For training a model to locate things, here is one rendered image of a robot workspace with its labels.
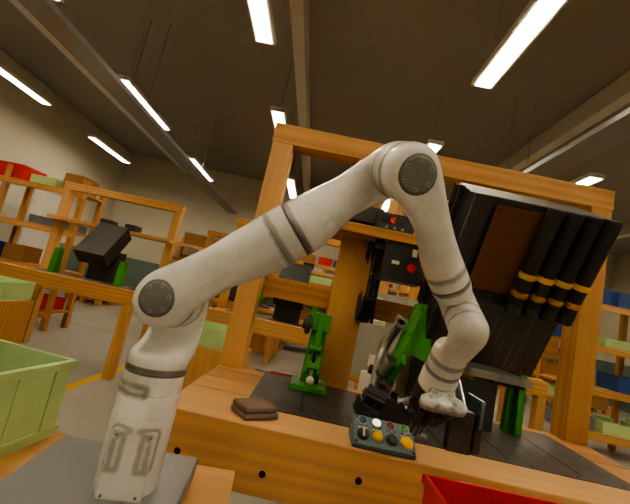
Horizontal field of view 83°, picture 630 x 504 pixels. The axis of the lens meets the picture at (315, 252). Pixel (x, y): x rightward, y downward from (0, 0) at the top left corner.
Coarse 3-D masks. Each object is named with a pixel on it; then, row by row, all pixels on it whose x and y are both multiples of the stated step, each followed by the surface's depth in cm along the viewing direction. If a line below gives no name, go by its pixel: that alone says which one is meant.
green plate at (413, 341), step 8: (416, 304) 119; (424, 304) 110; (416, 312) 114; (424, 312) 109; (408, 320) 118; (416, 320) 110; (424, 320) 110; (408, 328) 114; (416, 328) 108; (424, 328) 109; (400, 336) 118; (408, 336) 110; (416, 336) 109; (424, 336) 109; (400, 344) 114; (408, 344) 107; (416, 344) 109; (424, 344) 109; (400, 352) 110; (408, 352) 108; (416, 352) 108; (424, 352) 108; (424, 360) 108
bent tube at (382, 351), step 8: (400, 320) 119; (392, 328) 119; (400, 328) 115; (392, 336) 120; (384, 344) 122; (384, 352) 121; (376, 360) 119; (376, 368) 116; (376, 376) 113; (376, 384) 111
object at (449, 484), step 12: (432, 480) 71; (444, 480) 71; (456, 480) 72; (432, 492) 66; (444, 492) 71; (456, 492) 71; (468, 492) 71; (480, 492) 71; (492, 492) 71; (504, 492) 71
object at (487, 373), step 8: (472, 368) 90; (480, 368) 94; (488, 368) 99; (496, 368) 105; (464, 376) 92; (472, 376) 89; (480, 376) 89; (488, 376) 89; (496, 376) 89; (504, 376) 89; (512, 376) 91; (496, 384) 91; (504, 384) 91; (512, 384) 89; (520, 384) 89; (528, 384) 89
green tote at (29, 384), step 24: (0, 360) 84; (24, 360) 83; (48, 360) 83; (72, 360) 82; (0, 384) 66; (24, 384) 71; (48, 384) 76; (0, 408) 67; (24, 408) 72; (48, 408) 78; (0, 432) 68; (24, 432) 73; (48, 432) 79; (0, 456) 69
